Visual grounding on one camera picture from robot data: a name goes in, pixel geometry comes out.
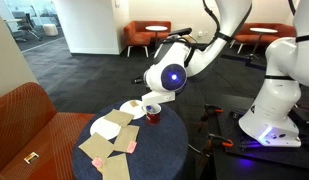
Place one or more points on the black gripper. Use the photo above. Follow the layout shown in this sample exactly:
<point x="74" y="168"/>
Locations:
<point x="155" y="97"/>

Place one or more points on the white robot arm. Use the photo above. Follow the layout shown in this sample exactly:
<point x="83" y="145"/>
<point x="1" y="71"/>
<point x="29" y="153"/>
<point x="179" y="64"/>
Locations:
<point x="177" y="61"/>

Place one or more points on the red white mug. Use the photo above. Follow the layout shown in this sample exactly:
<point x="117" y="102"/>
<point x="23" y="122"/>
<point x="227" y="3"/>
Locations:
<point x="153" y="116"/>

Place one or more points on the tan sugar packet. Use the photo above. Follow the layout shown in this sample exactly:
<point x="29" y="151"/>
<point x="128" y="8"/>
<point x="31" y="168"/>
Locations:
<point x="133" y="103"/>

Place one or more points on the brown napkin on plates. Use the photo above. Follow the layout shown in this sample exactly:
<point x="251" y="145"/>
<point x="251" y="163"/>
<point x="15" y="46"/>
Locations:
<point x="119" y="117"/>

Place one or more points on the brown napkin centre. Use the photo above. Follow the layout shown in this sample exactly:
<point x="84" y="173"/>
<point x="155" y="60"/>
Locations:
<point x="125" y="136"/>

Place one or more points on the pink sweetener packet right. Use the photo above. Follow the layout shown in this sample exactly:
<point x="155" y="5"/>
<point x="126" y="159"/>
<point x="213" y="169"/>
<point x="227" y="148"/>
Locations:
<point x="131" y="147"/>

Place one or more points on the pink sweetener packet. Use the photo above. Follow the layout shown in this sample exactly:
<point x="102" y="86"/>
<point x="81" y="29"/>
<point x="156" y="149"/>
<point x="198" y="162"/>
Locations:
<point x="131" y="147"/>
<point x="97" y="162"/>

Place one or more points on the round blue fabric table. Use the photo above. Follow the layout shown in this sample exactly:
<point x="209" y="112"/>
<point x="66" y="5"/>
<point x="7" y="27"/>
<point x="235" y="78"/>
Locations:
<point x="160" y="153"/>

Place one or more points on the large white plate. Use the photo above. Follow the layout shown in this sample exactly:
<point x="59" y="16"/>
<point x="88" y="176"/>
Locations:
<point x="105" y="128"/>

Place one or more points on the orange clamp upper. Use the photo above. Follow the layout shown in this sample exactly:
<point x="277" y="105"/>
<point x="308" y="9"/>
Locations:
<point x="214" y="108"/>

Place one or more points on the orange clamp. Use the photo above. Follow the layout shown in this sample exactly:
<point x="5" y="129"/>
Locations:
<point x="224" y="141"/>
<point x="214" y="108"/>

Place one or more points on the round white cafe table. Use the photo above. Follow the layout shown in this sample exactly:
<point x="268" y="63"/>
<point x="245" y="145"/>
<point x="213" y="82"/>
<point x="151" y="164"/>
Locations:
<point x="156" y="31"/>

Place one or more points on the brown napkin left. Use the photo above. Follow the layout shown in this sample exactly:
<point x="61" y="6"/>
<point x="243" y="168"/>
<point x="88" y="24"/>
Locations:
<point x="97" y="146"/>

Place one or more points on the orange clamp lower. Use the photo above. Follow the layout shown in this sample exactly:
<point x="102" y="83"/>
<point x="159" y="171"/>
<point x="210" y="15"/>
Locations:
<point x="224" y="141"/>

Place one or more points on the pink sweetener packet left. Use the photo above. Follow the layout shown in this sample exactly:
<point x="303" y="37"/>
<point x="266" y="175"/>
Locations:
<point x="97" y="162"/>

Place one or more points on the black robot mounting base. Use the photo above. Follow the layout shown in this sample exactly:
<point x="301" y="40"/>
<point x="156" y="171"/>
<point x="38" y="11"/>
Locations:
<point x="247" y="159"/>

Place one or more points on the white round ottoman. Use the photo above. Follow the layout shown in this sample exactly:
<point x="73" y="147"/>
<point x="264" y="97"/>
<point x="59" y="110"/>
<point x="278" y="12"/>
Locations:
<point x="50" y="29"/>

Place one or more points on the orange sofa foreground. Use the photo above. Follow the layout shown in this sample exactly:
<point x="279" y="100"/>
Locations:
<point x="29" y="122"/>

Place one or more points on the orange sofa right background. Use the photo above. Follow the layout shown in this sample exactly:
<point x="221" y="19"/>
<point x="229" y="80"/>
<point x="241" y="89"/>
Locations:
<point x="246" y="37"/>

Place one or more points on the grey office chair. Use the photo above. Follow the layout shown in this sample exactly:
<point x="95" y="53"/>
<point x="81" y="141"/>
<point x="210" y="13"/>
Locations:
<point x="25" y="25"/>

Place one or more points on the black camera on stand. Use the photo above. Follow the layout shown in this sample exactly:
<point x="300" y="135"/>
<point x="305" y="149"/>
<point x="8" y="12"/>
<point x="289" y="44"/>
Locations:
<point x="181" y="32"/>

